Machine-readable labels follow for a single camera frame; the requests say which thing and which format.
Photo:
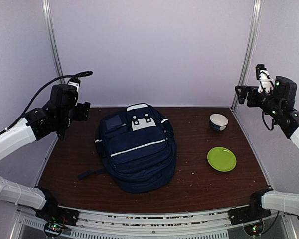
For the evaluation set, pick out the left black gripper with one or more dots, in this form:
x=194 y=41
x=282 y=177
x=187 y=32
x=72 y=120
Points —
x=82 y=112

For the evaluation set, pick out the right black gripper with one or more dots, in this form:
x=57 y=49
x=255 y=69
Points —
x=251 y=90

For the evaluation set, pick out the navy blue backpack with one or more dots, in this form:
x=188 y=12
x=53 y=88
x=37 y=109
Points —
x=137 y=148

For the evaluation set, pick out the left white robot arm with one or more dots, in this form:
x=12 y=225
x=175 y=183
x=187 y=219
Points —
x=55 y=116

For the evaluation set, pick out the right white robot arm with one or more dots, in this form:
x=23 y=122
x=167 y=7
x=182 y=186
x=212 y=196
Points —
x=270 y=116

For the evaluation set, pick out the white teal bowl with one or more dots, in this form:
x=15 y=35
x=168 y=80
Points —
x=218 y=122

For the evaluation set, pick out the green plate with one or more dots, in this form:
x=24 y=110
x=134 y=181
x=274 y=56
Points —
x=221 y=159

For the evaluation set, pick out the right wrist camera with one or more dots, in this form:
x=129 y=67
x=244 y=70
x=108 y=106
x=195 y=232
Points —
x=263 y=76

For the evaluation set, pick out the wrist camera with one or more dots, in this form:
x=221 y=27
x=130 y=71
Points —
x=263 y=76
x=75 y=82

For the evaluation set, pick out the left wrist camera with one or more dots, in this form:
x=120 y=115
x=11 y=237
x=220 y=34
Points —
x=75 y=82

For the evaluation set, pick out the right aluminium corner post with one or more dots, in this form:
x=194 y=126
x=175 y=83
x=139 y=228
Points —
x=252 y=41

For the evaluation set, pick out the aluminium corner post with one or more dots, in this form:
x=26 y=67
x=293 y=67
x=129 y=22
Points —
x=252 y=41
x=52 y=38

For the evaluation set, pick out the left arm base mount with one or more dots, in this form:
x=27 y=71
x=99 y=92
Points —
x=58 y=219

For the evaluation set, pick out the aluminium front rail frame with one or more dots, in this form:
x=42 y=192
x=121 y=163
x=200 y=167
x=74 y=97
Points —
x=211 y=224

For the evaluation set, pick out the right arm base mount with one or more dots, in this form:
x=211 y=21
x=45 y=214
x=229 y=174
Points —
x=251 y=217

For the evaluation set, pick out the left aluminium corner post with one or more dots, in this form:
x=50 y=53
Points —
x=52 y=38

